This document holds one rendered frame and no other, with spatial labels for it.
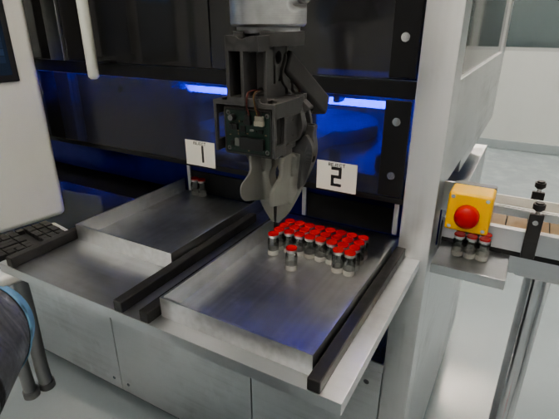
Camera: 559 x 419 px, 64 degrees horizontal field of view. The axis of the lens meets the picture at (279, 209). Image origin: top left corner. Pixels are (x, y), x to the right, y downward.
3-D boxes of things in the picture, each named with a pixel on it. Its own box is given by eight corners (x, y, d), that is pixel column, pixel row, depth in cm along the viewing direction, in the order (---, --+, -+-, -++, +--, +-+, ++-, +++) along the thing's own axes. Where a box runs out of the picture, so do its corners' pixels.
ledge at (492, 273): (442, 243, 97) (444, 234, 96) (509, 257, 91) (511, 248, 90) (428, 272, 86) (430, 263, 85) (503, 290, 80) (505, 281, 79)
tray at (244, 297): (272, 233, 97) (272, 218, 95) (389, 262, 85) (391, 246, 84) (161, 316, 70) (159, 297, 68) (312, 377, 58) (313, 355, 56)
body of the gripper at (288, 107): (214, 155, 46) (206, 31, 42) (257, 138, 53) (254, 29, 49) (278, 166, 43) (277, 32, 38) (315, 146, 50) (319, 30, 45)
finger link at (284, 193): (255, 236, 50) (254, 156, 46) (281, 217, 54) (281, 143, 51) (279, 243, 48) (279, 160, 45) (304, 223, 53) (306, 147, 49)
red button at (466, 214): (454, 220, 80) (458, 199, 78) (478, 224, 78) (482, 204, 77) (451, 228, 77) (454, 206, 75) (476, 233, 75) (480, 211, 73)
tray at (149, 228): (184, 189, 121) (183, 177, 120) (266, 208, 110) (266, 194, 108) (78, 239, 94) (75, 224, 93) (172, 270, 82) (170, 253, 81)
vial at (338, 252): (333, 267, 83) (334, 244, 81) (344, 269, 82) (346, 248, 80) (328, 272, 81) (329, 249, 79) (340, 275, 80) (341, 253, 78)
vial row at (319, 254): (277, 245, 91) (276, 224, 89) (360, 268, 83) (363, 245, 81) (271, 249, 89) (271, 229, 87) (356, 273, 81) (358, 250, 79)
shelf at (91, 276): (170, 193, 124) (170, 187, 124) (427, 252, 93) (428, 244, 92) (1, 271, 86) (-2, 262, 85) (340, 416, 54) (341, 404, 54)
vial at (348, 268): (344, 270, 82) (346, 248, 80) (356, 273, 81) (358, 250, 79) (340, 275, 80) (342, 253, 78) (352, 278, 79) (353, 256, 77)
